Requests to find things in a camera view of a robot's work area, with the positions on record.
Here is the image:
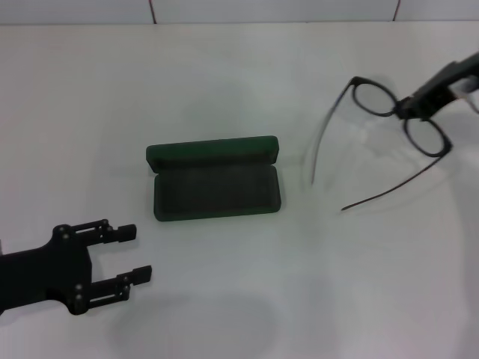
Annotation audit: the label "green glasses case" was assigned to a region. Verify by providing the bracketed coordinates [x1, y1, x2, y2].
[145, 135, 282, 222]

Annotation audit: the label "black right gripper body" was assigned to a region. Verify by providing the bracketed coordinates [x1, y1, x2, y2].
[445, 52, 479, 82]

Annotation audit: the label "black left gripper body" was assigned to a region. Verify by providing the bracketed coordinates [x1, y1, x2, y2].
[0, 223, 94, 317]

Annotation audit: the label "black glasses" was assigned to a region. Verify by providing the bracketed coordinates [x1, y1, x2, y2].
[309, 76, 454, 213]

